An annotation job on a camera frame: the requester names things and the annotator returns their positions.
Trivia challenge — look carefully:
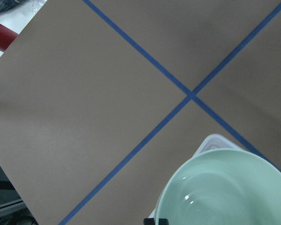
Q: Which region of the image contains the mint green bowl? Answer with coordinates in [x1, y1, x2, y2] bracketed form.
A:
[155, 148, 281, 225]

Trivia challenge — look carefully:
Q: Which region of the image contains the clear plastic storage box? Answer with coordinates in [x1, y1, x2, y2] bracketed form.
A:
[149, 133, 281, 221]

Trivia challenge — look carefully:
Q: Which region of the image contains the dark blue folded cloth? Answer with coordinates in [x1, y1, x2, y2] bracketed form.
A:
[0, 0, 22, 14]

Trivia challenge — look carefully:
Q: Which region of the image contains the red cylinder tube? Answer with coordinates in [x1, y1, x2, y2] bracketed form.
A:
[0, 24, 18, 52]

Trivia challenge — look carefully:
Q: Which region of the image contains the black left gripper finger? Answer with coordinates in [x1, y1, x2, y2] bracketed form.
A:
[143, 218, 155, 225]

